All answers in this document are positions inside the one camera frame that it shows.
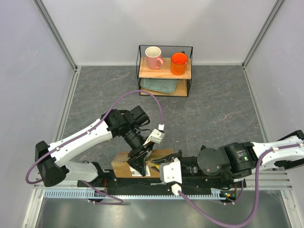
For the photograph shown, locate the brown cardboard express box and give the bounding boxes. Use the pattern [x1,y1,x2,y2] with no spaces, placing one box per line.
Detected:
[111,148,173,179]

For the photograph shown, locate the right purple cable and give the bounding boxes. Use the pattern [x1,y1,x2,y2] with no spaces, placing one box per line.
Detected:
[178,143,304,226]

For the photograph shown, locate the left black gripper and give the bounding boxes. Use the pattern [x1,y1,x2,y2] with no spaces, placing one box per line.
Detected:
[124,125,155,176]

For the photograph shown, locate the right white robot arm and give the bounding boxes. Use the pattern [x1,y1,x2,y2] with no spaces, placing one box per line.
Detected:
[152,130,304,188]

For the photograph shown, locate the black wire wooden shelf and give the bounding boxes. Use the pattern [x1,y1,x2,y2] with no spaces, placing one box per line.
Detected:
[136,45,193,97]

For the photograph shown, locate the slotted cable duct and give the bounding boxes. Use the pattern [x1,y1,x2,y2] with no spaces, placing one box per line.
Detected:
[44,189,227,200]

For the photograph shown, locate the purple cable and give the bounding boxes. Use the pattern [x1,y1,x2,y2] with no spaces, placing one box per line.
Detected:
[25,90,164,185]
[178,143,304,226]

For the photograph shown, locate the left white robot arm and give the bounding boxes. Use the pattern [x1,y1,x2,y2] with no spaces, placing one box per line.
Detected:
[35,106,153,187]

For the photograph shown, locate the teal rectangular plate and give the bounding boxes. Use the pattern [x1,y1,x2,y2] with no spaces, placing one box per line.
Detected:
[140,79,177,94]

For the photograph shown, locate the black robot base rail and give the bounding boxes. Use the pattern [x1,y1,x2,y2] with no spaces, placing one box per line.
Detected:
[89,170,247,195]

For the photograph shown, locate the orange glass cup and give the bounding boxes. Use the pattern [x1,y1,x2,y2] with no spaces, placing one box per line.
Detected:
[171,51,188,76]

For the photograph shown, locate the pink ceramic mug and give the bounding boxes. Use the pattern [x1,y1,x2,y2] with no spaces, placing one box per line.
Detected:
[145,46,163,70]

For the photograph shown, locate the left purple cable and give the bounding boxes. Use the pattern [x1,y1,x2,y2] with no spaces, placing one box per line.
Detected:
[25,90,164,185]

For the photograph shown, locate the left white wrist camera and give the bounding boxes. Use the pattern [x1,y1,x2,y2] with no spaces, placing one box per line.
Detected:
[143,124,165,146]

